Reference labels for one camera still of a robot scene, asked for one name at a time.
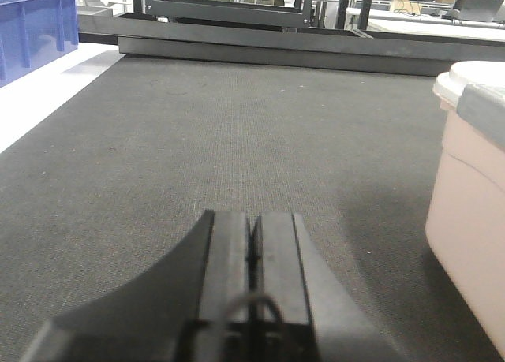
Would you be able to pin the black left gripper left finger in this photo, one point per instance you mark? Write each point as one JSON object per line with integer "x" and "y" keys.
{"x": 155, "y": 316}

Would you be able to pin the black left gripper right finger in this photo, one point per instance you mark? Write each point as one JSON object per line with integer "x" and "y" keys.
{"x": 323, "y": 321}

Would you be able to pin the white lidded storage bin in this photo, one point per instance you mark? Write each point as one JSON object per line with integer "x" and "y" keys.
{"x": 465, "y": 222}

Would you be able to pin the blue plastic crate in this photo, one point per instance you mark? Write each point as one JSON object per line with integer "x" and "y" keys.
{"x": 35, "y": 33}

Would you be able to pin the black metal shelf frame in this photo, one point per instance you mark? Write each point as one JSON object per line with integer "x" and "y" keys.
{"x": 274, "y": 35}

